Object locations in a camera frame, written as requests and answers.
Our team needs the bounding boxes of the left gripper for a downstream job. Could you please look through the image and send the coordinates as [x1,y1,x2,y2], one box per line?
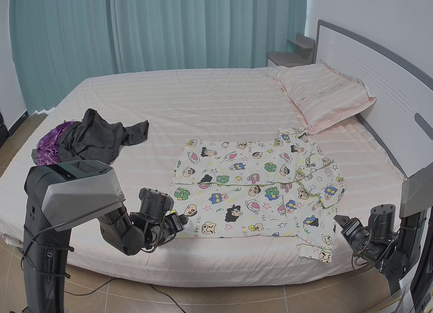
[154,213,190,239]

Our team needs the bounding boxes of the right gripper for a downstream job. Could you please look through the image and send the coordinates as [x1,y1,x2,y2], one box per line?
[341,219,373,251]

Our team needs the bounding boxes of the white printed pyjama top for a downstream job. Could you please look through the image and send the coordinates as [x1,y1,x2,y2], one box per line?
[173,127,348,265]

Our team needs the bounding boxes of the bed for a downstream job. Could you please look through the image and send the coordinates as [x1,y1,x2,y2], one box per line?
[0,19,433,288]

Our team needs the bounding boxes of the black shirt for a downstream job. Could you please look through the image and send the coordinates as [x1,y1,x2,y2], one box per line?
[54,109,150,167]

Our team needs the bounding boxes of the purple garment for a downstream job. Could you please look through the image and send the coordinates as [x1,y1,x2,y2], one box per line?
[35,123,73,167]

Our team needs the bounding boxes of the pink striped pillow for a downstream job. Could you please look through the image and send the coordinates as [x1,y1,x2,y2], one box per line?
[266,62,377,135]

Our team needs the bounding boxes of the grey white bedside table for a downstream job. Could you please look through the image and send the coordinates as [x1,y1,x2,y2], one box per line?
[267,32,316,67]

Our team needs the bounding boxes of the blue-green curtain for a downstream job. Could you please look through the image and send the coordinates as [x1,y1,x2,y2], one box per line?
[10,0,120,116]
[109,0,310,73]

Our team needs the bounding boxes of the black cable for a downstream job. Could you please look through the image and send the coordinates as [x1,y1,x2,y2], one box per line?
[64,277,190,313]

